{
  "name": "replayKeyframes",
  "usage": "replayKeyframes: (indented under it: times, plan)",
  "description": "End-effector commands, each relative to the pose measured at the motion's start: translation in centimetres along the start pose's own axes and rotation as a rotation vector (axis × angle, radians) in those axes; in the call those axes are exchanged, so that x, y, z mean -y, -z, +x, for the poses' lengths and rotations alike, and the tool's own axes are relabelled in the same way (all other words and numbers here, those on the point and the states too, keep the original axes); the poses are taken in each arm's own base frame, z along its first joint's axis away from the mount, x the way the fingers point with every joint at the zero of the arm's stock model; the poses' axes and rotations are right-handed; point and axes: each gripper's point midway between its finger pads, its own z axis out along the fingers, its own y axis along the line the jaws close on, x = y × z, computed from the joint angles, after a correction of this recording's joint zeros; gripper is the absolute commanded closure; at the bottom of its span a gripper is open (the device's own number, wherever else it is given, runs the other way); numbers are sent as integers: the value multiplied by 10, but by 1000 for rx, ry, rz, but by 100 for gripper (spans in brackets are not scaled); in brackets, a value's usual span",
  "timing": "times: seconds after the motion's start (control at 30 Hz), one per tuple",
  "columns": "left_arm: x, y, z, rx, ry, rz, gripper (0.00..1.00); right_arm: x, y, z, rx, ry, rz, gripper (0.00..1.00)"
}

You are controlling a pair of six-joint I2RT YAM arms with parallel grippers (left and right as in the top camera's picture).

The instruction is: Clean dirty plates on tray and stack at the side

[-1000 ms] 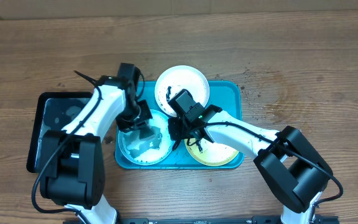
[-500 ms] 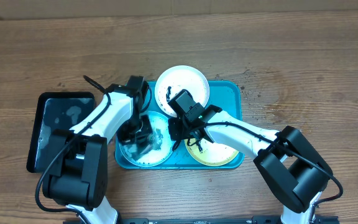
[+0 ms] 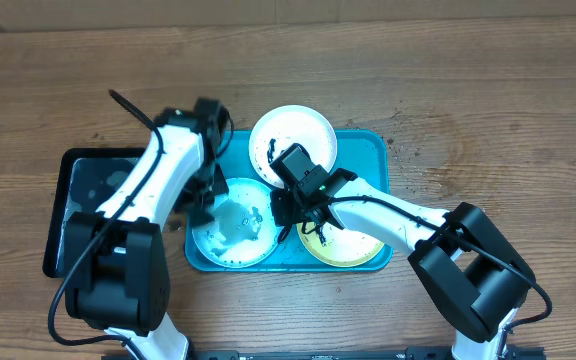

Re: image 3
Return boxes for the pink speckled plate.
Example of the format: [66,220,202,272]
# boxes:
[248,105,337,188]

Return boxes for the yellow-green speckled plate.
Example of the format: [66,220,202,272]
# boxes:
[297,223,384,268]

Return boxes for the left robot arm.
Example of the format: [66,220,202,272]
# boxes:
[55,99,232,359]

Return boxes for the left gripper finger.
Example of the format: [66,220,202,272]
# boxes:
[185,201,208,228]
[208,172,229,203]

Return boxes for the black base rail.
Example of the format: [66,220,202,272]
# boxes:
[187,345,547,360]

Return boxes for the green scrub sponge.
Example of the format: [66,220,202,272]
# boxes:
[188,198,215,228]

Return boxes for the light blue speckled plate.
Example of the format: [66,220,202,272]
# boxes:
[190,178,280,269]

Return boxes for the black water basin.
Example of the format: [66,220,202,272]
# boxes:
[42,148,144,278]

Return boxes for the teal plastic tray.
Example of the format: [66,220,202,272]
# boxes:
[185,130,390,273]

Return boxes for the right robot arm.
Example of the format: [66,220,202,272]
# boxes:
[273,165,540,359]

